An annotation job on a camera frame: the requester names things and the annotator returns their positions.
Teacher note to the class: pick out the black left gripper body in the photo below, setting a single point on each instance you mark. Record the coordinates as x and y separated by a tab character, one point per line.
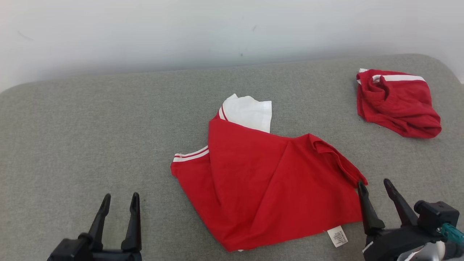
72	252

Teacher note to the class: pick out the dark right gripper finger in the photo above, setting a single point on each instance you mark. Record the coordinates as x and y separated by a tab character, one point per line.
369	217
404	210

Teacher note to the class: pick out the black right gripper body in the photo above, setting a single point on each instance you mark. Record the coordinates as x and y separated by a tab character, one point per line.
391	244

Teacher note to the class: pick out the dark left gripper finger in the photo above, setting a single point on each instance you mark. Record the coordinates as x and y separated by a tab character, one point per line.
134	232
98	228

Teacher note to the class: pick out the red shorts with white stripe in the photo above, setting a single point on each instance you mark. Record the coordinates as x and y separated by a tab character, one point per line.
398	105

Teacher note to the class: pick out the red and white t-shirt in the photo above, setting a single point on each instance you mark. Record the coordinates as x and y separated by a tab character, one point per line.
261	181

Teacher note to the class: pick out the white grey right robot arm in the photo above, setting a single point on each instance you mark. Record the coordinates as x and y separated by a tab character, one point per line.
431	253

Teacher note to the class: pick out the grey fabric sofa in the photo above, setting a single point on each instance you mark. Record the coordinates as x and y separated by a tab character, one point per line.
108	137

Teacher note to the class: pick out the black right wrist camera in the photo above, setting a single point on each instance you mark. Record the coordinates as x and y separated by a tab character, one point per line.
436	215

